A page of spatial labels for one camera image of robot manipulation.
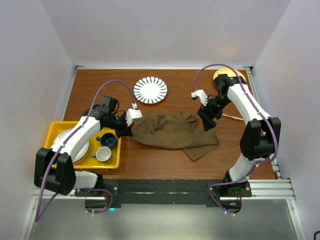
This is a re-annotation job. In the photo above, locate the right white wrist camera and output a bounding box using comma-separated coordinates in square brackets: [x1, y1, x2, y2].
[191, 89, 208, 107]

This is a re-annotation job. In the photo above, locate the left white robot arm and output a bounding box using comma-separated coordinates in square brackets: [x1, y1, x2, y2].
[34, 96, 141, 196]

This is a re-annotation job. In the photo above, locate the brown cloth napkin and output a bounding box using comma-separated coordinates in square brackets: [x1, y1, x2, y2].
[131, 112, 219, 162]

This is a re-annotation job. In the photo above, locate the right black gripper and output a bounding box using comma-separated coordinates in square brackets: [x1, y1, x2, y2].
[197, 95, 231, 132]

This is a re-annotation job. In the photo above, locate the white paper plate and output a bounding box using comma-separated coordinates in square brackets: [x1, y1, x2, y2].
[51, 128, 89, 163]

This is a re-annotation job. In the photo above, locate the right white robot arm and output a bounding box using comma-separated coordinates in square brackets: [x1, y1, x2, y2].
[191, 69, 281, 197]

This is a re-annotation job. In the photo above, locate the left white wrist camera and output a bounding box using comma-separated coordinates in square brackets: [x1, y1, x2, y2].
[125, 108, 143, 126]

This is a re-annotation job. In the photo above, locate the aluminium frame rail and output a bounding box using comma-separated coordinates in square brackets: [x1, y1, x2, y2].
[31, 177, 297, 200]

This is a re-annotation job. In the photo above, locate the white blue striped plate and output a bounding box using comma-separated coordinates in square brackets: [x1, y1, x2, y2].
[133, 76, 168, 105]

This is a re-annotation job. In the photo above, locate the dark blue mug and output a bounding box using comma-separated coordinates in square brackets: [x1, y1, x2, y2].
[96, 132, 118, 150]

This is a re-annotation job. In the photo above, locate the yellow plastic bin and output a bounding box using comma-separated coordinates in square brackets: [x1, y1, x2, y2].
[44, 121, 121, 171]

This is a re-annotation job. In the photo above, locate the white grey mug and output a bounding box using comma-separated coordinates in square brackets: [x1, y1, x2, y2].
[92, 146, 113, 163]

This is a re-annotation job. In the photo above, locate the copper spoon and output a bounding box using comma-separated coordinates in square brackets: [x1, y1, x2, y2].
[222, 113, 244, 121]

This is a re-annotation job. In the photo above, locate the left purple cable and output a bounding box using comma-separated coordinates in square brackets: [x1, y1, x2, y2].
[34, 79, 138, 223]

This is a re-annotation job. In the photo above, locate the orange plate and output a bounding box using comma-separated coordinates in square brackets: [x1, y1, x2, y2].
[212, 67, 247, 84]

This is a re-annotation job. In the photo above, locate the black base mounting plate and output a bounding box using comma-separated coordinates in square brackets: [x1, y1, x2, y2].
[75, 179, 252, 211]

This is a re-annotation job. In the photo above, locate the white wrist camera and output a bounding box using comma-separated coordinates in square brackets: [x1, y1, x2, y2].
[125, 108, 143, 126]
[191, 89, 208, 107]

